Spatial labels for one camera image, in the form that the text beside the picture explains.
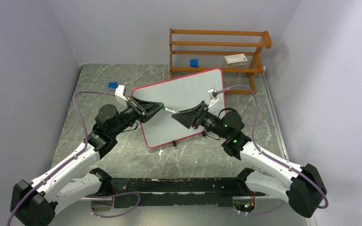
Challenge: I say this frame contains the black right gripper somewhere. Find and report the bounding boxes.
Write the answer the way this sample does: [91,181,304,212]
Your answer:
[172,100,229,139]

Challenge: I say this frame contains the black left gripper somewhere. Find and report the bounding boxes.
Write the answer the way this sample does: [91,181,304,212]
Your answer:
[110,95,163,136]

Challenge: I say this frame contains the green white marker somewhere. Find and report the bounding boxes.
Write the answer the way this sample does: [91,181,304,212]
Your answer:
[161,106,178,113]

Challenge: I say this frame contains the pink-framed whiteboard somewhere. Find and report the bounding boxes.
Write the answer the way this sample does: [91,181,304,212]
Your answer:
[132,68,224,148]

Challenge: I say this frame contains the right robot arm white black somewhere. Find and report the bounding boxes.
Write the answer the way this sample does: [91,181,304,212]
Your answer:
[171,102,327,218]

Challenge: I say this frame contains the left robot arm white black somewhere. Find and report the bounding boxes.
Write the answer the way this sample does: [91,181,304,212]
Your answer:
[6,96,164,226]

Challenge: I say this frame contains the blue eraser block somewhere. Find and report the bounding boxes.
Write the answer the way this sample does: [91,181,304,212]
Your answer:
[108,82,118,90]

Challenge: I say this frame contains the blue object on rack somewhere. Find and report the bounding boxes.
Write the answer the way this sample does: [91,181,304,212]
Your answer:
[189,59,199,68]

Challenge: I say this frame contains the orange wooden rack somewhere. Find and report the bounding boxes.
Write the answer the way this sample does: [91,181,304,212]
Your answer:
[169,28,272,94]

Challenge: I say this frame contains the white red box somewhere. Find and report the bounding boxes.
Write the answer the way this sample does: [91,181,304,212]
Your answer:
[224,53,247,66]

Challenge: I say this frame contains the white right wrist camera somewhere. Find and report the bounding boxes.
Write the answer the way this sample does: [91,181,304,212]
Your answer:
[207,88,219,109]

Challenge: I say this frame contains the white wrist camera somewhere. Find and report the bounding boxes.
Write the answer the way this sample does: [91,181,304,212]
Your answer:
[115,85,127,104]
[207,88,219,109]

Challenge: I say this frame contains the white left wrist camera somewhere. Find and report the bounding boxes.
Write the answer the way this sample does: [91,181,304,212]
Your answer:
[115,85,127,104]

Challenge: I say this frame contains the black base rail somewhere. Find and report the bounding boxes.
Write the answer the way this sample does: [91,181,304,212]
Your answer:
[98,178,252,208]

